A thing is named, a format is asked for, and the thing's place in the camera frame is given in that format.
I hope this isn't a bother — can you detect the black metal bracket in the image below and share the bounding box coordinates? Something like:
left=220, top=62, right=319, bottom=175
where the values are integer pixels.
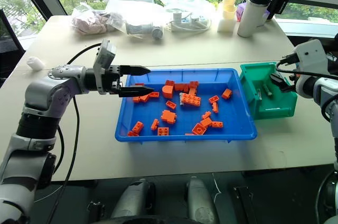
left=233, top=185, right=256, bottom=224

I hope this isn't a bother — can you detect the black chair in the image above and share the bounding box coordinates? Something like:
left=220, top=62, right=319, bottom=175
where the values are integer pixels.
left=0, top=8, right=26, bottom=89

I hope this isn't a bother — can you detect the clear bag with pink contents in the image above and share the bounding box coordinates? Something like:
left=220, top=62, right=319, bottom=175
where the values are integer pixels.
left=70, top=2, right=125, bottom=35

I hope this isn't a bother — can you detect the green plastic bin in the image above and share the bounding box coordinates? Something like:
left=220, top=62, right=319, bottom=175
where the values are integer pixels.
left=239, top=61, right=298, bottom=121

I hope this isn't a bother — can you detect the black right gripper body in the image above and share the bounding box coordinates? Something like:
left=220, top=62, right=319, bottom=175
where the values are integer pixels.
left=287, top=72, right=301, bottom=86

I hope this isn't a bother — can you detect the white power strip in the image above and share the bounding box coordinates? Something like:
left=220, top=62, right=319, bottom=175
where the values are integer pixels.
left=166, top=9, right=212, bottom=33

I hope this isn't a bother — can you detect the grey cylinder in bag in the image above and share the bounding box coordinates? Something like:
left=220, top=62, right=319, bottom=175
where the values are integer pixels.
left=125, top=21, right=165, bottom=40

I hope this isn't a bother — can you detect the clear bag with white parts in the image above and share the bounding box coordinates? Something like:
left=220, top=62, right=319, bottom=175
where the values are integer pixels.
left=152, top=0, right=220, bottom=34

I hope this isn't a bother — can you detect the rounded orange toy brick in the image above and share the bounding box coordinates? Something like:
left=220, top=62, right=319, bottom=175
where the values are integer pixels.
left=161, top=84, right=175, bottom=100

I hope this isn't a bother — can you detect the grey robot leg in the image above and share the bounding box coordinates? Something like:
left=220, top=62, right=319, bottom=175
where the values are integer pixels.
left=185, top=175, right=220, bottom=224
left=110, top=178, right=157, bottom=220

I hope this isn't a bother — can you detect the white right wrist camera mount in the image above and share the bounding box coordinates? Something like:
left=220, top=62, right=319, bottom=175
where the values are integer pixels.
left=292, top=39, right=330, bottom=77

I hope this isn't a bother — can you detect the orange toy brick with hole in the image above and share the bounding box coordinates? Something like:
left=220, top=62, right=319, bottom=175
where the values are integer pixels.
left=192, top=123, right=208, bottom=136

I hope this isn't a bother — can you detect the small white object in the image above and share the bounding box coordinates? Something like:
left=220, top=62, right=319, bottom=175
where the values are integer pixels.
left=26, top=56, right=45, bottom=71

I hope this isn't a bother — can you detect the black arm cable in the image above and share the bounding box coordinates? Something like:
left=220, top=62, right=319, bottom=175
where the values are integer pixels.
left=46, top=43, right=103, bottom=224
left=275, top=54, right=338, bottom=79

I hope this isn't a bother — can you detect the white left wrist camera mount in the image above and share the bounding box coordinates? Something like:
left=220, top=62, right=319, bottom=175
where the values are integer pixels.
left=92, top=39, right=118, bottom=96

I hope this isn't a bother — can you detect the dark battery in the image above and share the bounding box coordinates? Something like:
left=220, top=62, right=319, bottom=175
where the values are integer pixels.
left=262, top=83, right=273, bottom=98

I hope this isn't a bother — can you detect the white tumbler with black lid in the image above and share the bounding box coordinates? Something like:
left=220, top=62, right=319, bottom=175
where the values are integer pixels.
left=236, top=0, right=273, bottom=38

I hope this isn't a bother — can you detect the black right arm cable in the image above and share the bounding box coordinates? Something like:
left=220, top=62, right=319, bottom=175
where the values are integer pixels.
left=275, top=54, right=338, bottom=79

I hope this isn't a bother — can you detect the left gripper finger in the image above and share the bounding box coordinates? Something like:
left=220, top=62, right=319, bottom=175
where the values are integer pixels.
left=120, top=64, right=152, bottom=77
left=118, top=84, right=155, bottom=99

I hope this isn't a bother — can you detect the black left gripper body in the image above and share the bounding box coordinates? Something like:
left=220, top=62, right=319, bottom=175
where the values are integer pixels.
left=104, top=64, right=125, bottom=97

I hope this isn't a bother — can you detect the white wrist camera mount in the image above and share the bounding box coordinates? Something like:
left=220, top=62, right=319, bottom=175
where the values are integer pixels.
left=92, top=39, right=118, bottom=96
left=292, top=39, right=330, bottom=77

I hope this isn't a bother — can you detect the large orange toy brick plate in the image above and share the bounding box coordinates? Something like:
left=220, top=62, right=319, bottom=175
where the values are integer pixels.
left=180, top=92, right=202, bottom=108

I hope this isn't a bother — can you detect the small black block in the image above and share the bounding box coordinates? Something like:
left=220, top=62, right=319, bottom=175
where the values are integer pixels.
left=86, top=201, right=103, bottom=220

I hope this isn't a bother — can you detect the blue plastic bin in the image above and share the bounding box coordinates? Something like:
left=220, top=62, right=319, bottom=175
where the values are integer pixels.
left=114, top=68, right=259, bottom=145

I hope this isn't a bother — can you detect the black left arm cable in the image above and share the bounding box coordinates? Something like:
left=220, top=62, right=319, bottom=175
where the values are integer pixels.
left=46, top=43, right=103, bottom=224

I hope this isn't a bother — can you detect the white string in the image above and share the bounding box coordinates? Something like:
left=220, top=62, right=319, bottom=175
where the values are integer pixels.
left=212, top=173, right=223, bottom=205

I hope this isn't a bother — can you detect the purple object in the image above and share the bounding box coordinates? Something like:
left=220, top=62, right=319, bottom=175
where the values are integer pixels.
left=235, top=2, right=248, bottom=22

